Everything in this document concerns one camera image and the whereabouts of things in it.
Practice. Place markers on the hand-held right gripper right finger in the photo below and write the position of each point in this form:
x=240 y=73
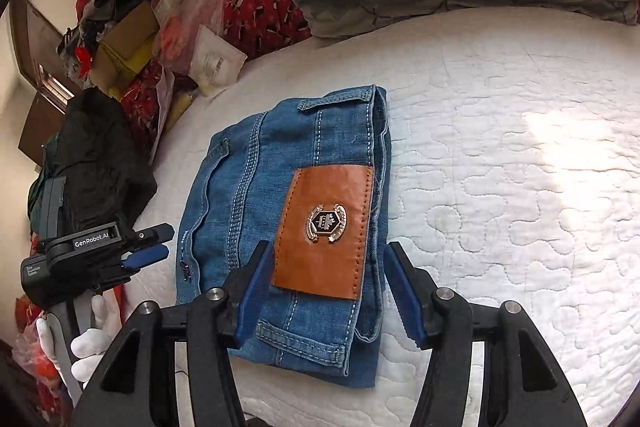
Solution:
x=402 y=297

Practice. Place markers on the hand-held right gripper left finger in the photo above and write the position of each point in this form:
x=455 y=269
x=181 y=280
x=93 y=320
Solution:
x=255 y=287

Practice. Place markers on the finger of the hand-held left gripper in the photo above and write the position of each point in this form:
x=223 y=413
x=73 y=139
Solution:
x=147 y=256
x=160 y=232

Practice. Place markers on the blue denim pants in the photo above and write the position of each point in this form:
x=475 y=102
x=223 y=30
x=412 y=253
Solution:
x=240 y=187

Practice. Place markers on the person's left hand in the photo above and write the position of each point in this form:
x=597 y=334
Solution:
x=87 y=347

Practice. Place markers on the dark green cloth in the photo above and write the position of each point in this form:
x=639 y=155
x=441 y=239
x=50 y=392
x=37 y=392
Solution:
x=36 y=202

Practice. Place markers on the red orange cloth bundle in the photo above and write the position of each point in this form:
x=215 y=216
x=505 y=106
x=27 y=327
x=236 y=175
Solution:
x=30 y=337

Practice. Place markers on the black jacket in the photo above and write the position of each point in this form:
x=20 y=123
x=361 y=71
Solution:
x=95 y=147

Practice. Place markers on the yellow packet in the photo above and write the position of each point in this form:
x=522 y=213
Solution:
x=181 y=107

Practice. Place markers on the white quilted bed cover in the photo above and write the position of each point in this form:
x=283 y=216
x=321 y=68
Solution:
x=500 y=207

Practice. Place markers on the brown wooden cabinet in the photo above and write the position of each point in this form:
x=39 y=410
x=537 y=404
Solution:
x=40 y=132

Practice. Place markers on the yellow box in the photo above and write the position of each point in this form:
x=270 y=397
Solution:
x=132 y=69

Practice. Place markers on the white paper packet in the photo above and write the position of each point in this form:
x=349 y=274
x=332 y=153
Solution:
x=212 y=57

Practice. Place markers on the clear plastic bag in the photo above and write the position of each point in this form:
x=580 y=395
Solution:
x=175 y=32

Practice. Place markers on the brown cardboard box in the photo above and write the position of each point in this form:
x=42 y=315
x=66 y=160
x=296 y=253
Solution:
x=132 y=27

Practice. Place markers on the wooden door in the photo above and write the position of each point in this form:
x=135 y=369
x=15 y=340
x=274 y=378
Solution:
x=37 y=52

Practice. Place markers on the red floral cloth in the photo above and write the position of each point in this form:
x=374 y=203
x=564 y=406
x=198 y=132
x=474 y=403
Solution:
x=260 y=17

